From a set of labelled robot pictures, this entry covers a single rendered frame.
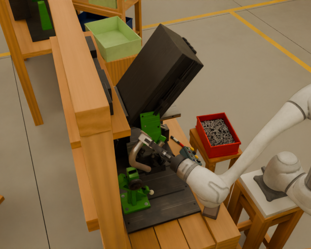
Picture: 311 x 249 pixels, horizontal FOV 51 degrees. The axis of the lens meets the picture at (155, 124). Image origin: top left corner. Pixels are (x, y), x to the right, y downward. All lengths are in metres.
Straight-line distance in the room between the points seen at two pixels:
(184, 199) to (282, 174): 0.55
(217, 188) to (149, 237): 0.66
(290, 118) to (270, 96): 2.86
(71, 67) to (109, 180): 0.37
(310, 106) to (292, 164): 0.54
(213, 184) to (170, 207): 0.65
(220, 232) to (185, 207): 0.23
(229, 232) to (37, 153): 2.26
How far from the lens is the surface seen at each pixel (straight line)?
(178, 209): 1.87
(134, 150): 1.44
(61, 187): 3.16
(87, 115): 0.85
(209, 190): 1.26
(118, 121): 1.39
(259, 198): 2.01
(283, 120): 1.38
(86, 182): 1.53
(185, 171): 1.30
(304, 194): 1.81
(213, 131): 2.31
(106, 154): 0.98
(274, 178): 1.93
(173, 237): 1.80
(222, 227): 1.84
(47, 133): 3.69
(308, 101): 1.41
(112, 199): 1.16
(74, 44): 1.12
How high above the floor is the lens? 2.48
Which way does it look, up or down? 43 degrees down
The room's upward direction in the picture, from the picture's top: straight up
